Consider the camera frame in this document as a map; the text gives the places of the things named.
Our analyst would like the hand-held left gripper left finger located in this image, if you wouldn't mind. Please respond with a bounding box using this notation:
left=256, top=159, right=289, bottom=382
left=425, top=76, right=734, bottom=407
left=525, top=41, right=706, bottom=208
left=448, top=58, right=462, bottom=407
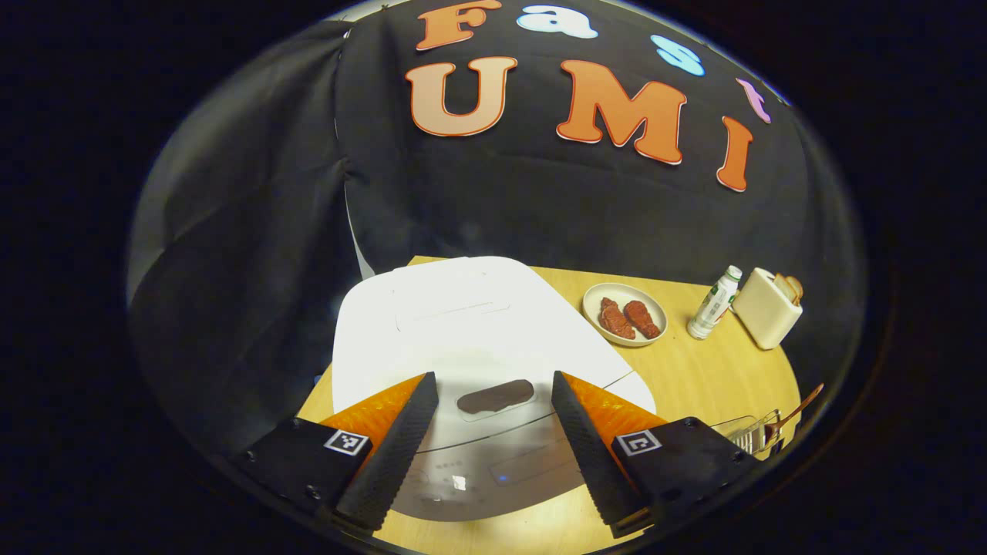
left=231, top=372, right=439, bottom=533

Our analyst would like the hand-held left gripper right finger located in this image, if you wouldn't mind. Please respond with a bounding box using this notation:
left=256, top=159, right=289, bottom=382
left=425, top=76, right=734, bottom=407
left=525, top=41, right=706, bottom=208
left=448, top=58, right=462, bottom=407
left=551, top=370, right=760, bottom=539

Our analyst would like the white rice cooker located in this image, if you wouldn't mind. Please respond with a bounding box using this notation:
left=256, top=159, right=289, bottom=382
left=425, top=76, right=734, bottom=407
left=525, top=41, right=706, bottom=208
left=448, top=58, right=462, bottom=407
left=332, top=256, right=658, bottom=523

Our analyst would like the brown wooden spoon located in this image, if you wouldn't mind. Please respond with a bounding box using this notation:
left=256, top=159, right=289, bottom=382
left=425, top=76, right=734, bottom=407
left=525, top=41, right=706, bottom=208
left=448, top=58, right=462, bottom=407
left=760, top=383, right=824, bottom=448

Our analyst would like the red meat piece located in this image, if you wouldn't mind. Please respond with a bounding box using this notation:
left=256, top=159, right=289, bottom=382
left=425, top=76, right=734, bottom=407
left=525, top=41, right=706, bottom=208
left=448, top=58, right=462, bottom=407
left=599, top=298, right=637, bottom=341
left=623, top=300, right=662, bottom=340

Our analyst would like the white oval plate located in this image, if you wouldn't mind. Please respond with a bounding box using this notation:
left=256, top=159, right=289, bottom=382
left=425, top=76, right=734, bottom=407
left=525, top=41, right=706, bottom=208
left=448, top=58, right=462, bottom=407
left=582, top=282, right=669, bottom=348

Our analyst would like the white milk bottle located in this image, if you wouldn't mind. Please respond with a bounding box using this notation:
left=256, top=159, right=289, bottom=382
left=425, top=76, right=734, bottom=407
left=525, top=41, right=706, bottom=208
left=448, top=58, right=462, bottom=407
left=686, top=265, right=743, bottom=341

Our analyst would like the cream toaster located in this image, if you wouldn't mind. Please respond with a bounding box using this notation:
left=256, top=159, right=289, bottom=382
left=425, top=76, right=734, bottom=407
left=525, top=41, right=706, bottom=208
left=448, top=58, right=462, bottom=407
left=731, top=267, right=804, bottom=351

